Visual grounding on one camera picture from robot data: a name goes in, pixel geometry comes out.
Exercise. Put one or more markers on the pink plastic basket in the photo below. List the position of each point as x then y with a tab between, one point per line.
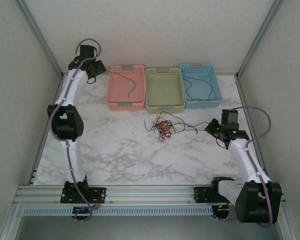
120	90

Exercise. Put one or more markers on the green plastic basket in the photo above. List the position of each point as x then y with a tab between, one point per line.
165	90

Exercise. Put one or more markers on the aluminium table side rail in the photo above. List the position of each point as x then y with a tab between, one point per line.
243	95
40	155

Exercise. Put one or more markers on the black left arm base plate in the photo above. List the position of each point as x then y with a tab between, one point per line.
100	195

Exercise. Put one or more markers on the blue plastic basket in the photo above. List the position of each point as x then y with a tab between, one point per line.
202	87

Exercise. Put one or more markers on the aluminium mounting rail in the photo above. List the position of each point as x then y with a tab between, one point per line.
150	195

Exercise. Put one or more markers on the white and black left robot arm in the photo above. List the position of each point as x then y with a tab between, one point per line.
78	83

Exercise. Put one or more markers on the aluminium frame post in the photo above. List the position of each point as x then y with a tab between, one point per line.
41	37
11	225
259	37
288	230

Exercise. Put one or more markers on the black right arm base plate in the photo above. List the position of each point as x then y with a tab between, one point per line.
202	195

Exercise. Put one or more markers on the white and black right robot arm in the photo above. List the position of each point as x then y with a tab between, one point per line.
242	160

